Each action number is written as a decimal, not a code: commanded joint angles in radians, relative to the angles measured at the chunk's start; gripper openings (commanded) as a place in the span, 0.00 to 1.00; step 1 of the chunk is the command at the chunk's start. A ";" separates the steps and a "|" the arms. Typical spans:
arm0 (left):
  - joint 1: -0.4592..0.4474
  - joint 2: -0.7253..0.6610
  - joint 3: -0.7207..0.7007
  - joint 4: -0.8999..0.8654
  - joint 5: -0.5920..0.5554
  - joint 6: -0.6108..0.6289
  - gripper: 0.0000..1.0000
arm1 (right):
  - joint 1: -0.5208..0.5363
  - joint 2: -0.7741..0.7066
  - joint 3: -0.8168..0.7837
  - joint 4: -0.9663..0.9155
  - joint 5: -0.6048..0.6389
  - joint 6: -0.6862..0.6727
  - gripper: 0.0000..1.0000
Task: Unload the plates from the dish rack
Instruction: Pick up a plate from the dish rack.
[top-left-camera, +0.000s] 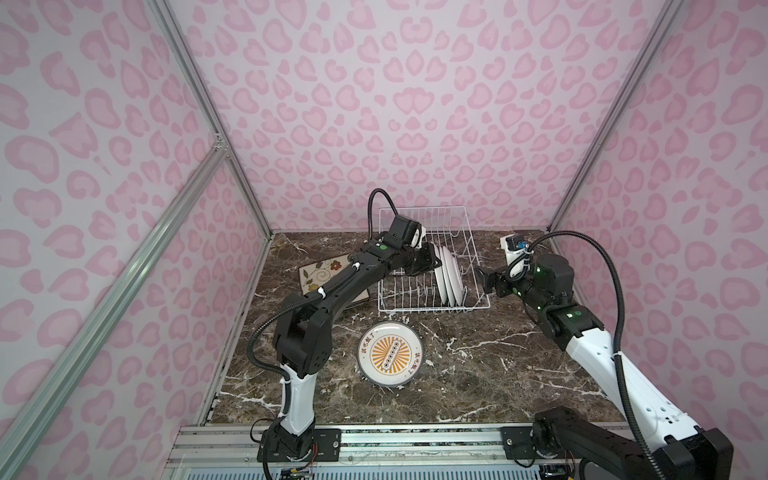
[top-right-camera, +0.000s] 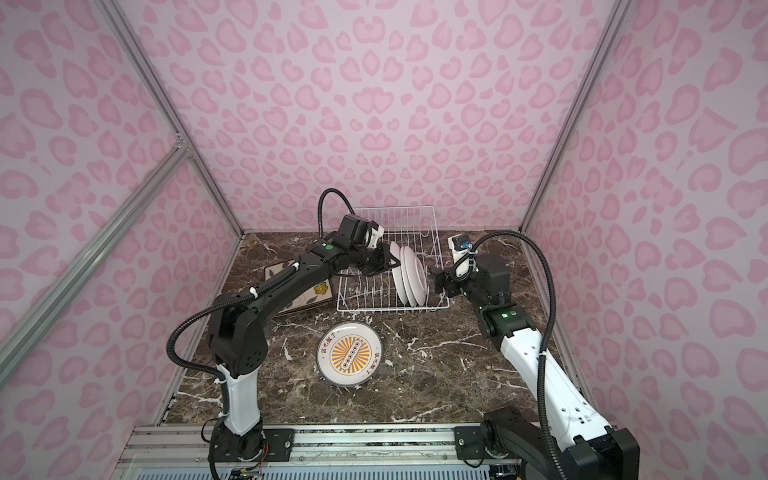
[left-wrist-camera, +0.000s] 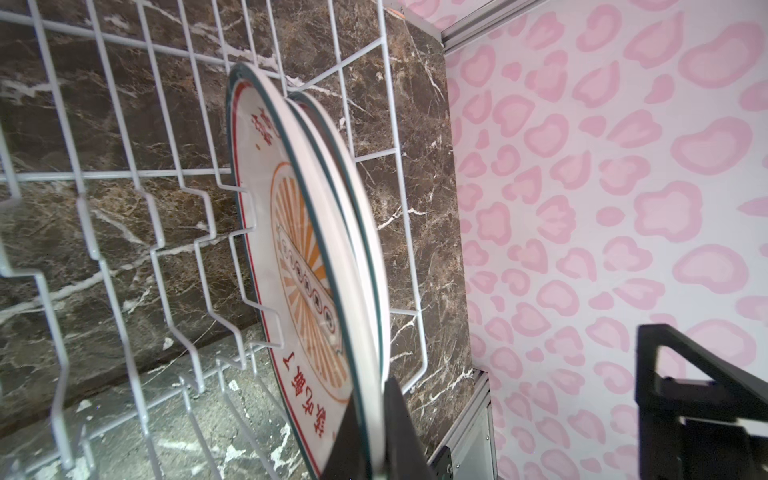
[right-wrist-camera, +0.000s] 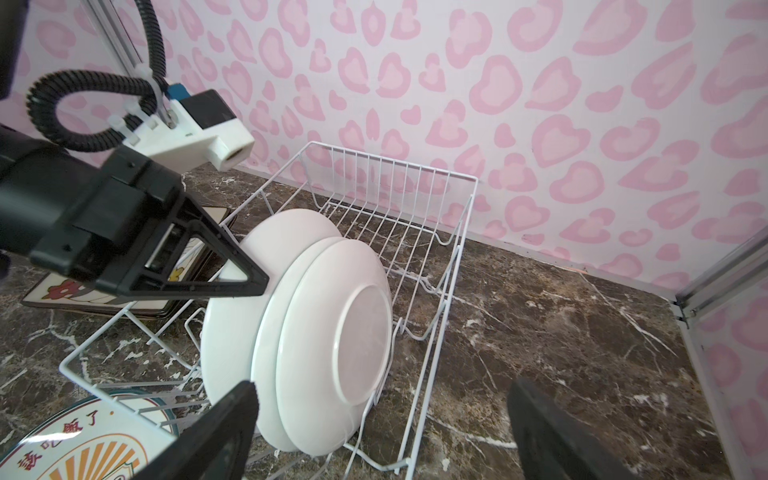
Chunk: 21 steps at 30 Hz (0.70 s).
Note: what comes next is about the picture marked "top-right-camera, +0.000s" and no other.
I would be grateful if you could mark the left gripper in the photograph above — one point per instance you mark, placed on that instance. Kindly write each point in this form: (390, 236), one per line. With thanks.
(372, 259)

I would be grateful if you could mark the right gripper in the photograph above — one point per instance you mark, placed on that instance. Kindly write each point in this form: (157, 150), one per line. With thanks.
(448, 282)

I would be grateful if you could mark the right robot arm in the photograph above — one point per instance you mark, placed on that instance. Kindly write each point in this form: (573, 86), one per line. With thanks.
(571, 439)

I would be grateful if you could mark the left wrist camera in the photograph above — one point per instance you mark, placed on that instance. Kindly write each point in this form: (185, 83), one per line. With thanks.
(376, 232)

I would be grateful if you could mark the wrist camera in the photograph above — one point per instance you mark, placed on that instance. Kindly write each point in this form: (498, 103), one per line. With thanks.
(376, 232)
(460, 246)

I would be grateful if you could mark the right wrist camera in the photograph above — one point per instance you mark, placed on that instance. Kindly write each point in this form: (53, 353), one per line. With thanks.
(460, 246)

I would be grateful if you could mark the white wire dish rack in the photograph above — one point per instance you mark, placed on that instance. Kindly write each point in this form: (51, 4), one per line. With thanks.
(412, 226)

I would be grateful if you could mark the aluminium corner post right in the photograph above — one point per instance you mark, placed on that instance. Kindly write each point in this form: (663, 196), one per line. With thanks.
(620, 15)

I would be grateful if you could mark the aluminium corner post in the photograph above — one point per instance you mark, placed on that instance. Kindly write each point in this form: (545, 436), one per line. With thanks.
(620, 15)
(128, 40)

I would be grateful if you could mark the aluminium frame strut left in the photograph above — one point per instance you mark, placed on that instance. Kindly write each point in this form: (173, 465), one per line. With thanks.
(38, 321)

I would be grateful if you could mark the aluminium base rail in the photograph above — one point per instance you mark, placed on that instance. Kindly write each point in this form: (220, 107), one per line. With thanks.
(354, 451)

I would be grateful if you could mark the aluminium corner post left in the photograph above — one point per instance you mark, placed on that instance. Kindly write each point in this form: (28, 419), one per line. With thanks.
(128, 40)

